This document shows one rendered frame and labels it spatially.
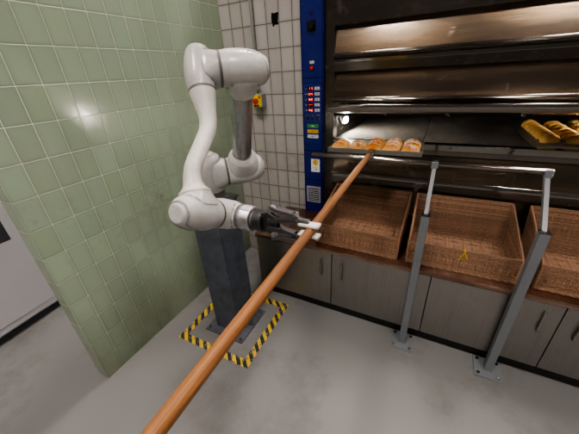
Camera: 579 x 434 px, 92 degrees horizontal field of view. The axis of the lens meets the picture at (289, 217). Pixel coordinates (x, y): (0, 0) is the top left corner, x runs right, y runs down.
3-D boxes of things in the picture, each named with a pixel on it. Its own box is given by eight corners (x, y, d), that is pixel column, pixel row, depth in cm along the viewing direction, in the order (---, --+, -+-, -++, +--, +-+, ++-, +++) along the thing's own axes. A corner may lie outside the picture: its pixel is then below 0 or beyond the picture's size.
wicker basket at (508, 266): (410, 226, 208) (416, 191, 195) (502, 240, 185) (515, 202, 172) (403, 262, 169) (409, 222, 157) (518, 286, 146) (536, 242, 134)
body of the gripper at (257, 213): (259, 203, 98) (283, 207, 94) (261, 225, 102) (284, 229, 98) (247, 213, 92) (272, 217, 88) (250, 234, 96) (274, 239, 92)
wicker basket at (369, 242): (336, 213, 233) (337, 182, 220) (408, 226, 208) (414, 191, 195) (313, 242, 195) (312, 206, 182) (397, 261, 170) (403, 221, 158)
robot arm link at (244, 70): (224, 170, 171) (259, 164, 177) (229, 190, 164) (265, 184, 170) (211, 39, 105) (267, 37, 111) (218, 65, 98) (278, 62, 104)
